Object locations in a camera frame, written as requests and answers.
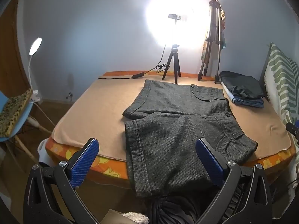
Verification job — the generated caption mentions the grey houndstooth shorts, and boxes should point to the grey houndstooth shorts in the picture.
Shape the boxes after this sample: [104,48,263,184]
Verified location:
[123,80,258,198]

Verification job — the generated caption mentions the folded blue jeans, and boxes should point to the folded blue jeans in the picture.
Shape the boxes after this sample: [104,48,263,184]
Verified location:
[221,82,264,108]

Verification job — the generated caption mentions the green striped white cushion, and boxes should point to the green striped white cushion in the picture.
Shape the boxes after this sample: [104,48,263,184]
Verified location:
[264,43,298,124]

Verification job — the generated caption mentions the orange floral mattress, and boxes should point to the orange floral mattress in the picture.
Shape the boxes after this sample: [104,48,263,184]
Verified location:
[46,71,295,188]

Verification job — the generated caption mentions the folded dark garment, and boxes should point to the folded dark garment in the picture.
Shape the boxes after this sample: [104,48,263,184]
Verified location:
[219,71,264,100]

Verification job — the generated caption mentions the blue plastic chair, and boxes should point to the blue plastic chair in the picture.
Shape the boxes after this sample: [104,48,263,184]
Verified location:
[1,89,51,163]

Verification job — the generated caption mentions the small black tripod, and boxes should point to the small black tripod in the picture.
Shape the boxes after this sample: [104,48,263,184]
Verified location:
[161,44,182,84]

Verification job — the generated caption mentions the tall silver tripod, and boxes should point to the tall silver tripod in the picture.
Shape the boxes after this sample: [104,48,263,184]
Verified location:
[198,0,226,83]

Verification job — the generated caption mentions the white clip desk lamp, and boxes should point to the white clip desk lamp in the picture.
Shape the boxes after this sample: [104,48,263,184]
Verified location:
[27,37,43,103]

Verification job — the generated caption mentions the bright ring light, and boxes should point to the bright ring light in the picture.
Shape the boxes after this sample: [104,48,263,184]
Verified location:
[144,0,209,52]

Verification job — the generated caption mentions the black power cable with switch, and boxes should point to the black power cable with switch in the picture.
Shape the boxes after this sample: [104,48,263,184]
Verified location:
[97,45,171,80]

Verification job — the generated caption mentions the phone on ring light mount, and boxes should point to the phone on ring light mount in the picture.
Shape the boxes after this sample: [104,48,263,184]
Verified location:
[168,14,181,20]

